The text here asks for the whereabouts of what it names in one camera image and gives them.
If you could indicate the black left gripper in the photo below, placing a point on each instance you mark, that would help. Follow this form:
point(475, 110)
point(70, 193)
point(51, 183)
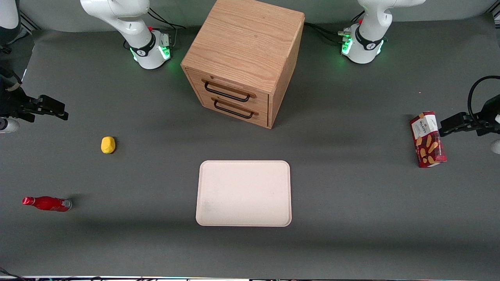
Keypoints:
point(490, 110)

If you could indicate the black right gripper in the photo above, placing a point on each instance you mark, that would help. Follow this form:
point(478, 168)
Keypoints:
point(8, 103)

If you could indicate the red coke bottle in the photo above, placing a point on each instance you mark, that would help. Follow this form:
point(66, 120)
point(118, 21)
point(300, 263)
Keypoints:
point(49, 203)

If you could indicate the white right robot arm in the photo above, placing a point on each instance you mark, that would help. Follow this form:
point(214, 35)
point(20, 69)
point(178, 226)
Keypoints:
point(133, 23)

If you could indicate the cream rectangular tray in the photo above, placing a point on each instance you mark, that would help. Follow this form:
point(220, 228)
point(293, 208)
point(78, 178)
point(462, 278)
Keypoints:
point(244, 193)

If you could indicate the red cookie box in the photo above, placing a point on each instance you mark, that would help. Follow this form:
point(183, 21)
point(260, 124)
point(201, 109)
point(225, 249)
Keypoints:
point(429, 144)

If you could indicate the yellow lemon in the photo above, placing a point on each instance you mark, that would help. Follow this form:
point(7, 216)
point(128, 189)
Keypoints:
point(108, 145)

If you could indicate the wooden drawer front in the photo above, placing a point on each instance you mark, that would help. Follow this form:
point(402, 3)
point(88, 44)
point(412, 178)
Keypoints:
point(234, 97)
point(256, 119)

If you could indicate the wooden two-drawer cabinet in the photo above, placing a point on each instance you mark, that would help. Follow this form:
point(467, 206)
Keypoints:
point(242, 39)

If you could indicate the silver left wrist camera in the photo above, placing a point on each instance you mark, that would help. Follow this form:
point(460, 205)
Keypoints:
point(496, 146)

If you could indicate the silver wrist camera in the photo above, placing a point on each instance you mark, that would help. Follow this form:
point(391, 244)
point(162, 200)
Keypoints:
point(8, 125)
point(496, 146)

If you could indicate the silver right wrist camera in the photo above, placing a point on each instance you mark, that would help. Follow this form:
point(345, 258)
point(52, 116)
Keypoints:
point(8, 125)

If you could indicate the aluminium frame rail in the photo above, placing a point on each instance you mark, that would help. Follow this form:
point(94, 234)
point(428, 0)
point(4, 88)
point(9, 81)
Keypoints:
point(28, 21)
point(496, 15)

